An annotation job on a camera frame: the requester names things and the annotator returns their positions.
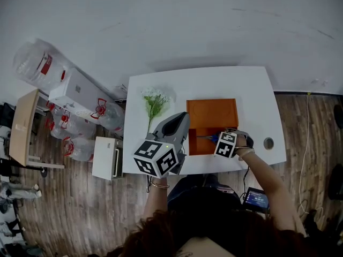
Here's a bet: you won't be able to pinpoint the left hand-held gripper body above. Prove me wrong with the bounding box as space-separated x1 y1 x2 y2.
133 131 188 179

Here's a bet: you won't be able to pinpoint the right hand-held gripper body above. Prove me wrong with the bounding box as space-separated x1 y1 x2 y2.
213 128 239 160

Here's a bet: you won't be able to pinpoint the blue-handled scissors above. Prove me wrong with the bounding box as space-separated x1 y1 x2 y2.
196 134 220 144

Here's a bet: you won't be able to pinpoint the orange wooden box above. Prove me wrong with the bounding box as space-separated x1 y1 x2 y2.
186 98 239 156

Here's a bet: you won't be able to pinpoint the person's right forearm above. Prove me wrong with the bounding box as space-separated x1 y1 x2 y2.
237 150 308 237

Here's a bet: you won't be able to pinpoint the person's left forearm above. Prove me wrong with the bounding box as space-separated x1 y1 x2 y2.
143 177 171 219

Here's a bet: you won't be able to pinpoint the white box appliance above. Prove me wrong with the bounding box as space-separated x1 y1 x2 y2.
92 136 124 181

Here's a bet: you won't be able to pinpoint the person's right hand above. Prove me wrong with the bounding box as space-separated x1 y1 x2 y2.
235 135 249 150

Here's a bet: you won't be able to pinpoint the green artificial flower sprig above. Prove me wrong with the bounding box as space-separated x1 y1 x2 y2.
141 87 172 135

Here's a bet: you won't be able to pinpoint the white table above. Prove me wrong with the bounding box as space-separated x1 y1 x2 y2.
122 66 287 176

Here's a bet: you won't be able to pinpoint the person's legs dark trousers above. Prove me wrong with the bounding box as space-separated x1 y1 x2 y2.
167 174 242 216

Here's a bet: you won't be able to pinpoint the black tablet screen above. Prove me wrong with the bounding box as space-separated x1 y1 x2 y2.
242 187 270 214

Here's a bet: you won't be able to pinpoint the white water dispenser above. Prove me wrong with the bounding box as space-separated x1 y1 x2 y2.
48 67 118 120

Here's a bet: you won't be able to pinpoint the person's torso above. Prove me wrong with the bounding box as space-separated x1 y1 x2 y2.
175 236 236 257

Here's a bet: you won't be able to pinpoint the black stand round base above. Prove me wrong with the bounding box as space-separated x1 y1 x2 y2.
0 158 48 178

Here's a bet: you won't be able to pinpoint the wooden side table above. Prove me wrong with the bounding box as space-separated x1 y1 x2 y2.
9 89 65 170

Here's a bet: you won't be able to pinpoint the large clear water bottle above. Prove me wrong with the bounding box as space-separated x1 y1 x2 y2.
12 39 73 90

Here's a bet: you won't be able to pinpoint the black bag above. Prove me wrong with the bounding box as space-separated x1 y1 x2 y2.
0 102 16 128

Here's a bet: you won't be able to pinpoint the silver bracelet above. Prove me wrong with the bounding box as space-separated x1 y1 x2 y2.
235 146 255 162

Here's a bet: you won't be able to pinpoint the long white cable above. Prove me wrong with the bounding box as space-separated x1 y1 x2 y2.
297 94 325 216

